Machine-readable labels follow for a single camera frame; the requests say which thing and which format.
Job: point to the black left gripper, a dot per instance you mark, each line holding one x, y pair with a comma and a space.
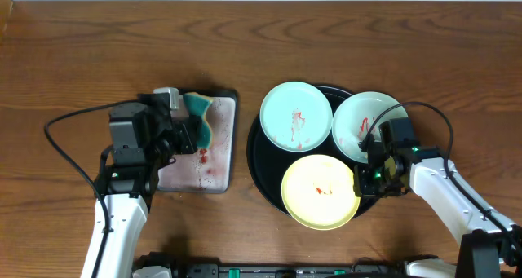
189, 132

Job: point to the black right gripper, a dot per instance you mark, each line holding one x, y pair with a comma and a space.
363, 188

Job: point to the green scouring sponge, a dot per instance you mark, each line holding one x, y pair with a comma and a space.
197, 105

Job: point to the pale yellow plate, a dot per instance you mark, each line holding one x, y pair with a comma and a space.
318, 192

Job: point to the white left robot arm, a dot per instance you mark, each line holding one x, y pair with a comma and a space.
121, 210

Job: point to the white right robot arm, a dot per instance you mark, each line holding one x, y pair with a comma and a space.
486, 238

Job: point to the black rectangular soapy tray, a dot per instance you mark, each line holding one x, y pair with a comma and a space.
208, 170

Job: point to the black round tray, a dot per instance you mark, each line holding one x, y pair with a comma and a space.
268, 163

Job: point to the right mint green plate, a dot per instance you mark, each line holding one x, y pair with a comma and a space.
354, 117

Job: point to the mint green plate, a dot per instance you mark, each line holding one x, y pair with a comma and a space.
354, 117
296, 116

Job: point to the left mint green plate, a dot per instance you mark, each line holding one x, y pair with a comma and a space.
296, 116

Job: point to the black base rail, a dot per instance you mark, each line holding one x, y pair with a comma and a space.
163, 265

